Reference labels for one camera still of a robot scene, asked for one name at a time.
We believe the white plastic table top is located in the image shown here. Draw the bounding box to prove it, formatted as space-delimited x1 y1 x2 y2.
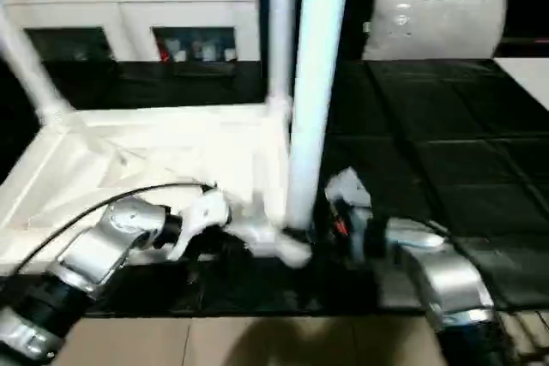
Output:
0 102 314 277

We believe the white plastic table leg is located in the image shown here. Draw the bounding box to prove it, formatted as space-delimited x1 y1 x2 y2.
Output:
265 0 299 127
0 0 76 127
285 0 353 234

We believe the black work mat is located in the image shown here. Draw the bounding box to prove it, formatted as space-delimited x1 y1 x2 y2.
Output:
0 57 549 318

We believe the black speaker box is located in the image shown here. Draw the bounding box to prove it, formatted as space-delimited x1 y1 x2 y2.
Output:
256 0 378 63

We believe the grey cushion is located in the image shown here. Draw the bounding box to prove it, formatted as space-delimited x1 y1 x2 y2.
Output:
362 0 510 61

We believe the white flat board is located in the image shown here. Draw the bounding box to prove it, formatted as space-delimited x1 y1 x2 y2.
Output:
492 57 549 112

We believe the white glass-door cabinet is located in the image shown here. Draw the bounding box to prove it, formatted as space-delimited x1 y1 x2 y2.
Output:
0 0 262 63

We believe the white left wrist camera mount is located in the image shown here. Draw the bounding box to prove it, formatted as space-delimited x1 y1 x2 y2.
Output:
169 188 232 262

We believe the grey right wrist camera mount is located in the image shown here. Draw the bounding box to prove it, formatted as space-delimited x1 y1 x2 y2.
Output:
325 168 374 264

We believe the black left camera cable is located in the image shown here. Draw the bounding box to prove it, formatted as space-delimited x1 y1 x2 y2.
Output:
16 183 218 275

